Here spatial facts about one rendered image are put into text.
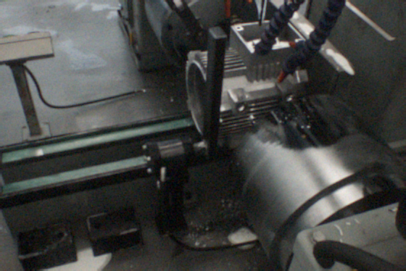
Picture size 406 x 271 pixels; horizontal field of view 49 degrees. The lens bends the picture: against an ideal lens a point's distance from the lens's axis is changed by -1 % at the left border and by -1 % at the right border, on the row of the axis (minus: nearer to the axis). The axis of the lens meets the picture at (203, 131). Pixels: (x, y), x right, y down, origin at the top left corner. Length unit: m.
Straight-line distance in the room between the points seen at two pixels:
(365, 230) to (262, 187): 0.17
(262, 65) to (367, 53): 0.22
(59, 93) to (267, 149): 0.79
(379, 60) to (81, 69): 0.86
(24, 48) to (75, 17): 0.68
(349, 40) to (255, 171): 0.43
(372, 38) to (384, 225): 0.46
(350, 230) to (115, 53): 1.07
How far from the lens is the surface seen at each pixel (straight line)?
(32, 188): 0.90
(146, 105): 1.24
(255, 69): 0.85
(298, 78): 0.89
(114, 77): 1.35
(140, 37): 1.31
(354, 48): 0.98
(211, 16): 1.07
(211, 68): 0.69
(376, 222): 0.57
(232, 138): 0.88
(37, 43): 1.03
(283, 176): 0.63
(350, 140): 0.65
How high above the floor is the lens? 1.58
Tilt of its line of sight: 43 degrees down
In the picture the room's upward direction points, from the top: 3 degrees clockwise
